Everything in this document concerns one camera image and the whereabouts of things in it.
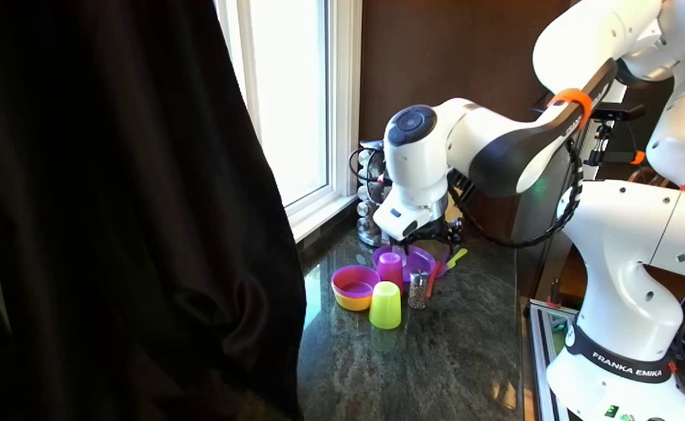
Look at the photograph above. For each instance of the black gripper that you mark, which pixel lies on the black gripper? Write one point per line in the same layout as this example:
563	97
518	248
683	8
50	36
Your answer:
436	231

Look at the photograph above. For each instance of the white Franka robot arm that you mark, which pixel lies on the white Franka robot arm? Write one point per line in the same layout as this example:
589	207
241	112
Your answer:
636	235

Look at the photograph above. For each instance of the purple measuring cup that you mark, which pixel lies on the purple measuring cup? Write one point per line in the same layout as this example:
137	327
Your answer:
418	257

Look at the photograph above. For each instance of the pink plastic cup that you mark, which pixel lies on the pink plastic cup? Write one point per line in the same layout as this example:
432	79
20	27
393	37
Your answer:
391	267

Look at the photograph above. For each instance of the yellow plastic cup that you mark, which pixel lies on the yellow plastic cup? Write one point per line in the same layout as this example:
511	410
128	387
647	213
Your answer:
386	306

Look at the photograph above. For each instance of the yellow-green plastic utensil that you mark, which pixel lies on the yellow-green plastic utensil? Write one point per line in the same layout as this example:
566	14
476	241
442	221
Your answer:
458	257

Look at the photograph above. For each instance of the red plastic utensil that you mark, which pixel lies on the red plastic utensil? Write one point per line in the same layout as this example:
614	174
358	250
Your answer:
432	279

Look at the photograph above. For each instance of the steel revolving spice rack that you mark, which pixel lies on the steel revolving spice rack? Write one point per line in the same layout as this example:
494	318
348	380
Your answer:
367	212

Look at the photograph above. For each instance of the pink and orange bowl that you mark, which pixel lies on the pink and orange bowl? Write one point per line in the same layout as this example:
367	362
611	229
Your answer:
354	286

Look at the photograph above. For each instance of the white framed window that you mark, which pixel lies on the white framed window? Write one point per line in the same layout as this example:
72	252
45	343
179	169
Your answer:
345	95

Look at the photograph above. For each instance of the black cloth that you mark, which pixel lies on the black cloth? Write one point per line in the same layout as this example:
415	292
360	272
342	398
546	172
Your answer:
123	219

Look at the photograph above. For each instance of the metal table frame rail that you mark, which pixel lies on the metal table frame rail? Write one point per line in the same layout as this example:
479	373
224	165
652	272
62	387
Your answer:
541	352

